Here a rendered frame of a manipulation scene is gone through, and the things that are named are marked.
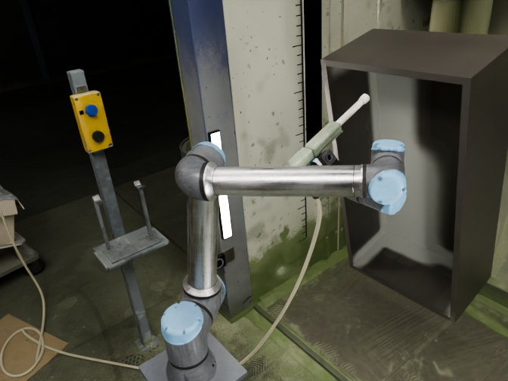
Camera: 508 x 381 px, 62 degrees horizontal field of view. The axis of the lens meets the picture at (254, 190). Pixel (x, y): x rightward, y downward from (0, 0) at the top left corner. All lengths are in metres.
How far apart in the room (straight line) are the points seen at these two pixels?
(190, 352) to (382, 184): 0.90
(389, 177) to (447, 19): 1.90
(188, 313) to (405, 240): 1.45
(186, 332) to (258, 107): 1.25
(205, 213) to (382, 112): 1.11
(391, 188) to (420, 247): 1.47
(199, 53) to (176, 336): 1.22
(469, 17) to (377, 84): 0.92
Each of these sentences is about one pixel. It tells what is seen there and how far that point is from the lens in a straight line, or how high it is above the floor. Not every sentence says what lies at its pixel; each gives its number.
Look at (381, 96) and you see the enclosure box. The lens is 2.16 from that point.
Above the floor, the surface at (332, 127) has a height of 1.47.
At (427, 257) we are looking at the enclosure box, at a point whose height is 0.52.
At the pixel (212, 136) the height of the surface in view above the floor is 1.26.
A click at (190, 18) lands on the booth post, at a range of 2.02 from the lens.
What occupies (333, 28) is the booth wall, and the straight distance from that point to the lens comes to 2.61.
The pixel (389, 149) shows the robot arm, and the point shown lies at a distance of 1.22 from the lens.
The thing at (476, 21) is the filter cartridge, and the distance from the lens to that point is 2.91.
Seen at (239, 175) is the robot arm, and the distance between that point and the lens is 1.19.
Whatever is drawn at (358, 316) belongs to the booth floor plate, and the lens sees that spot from 2.79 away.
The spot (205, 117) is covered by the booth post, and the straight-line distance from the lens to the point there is 2.11.
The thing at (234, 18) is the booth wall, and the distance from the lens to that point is 2.15.
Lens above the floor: 1.98
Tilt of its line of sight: 27 degrees down
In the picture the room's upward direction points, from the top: 5 degrees counter-clockwise
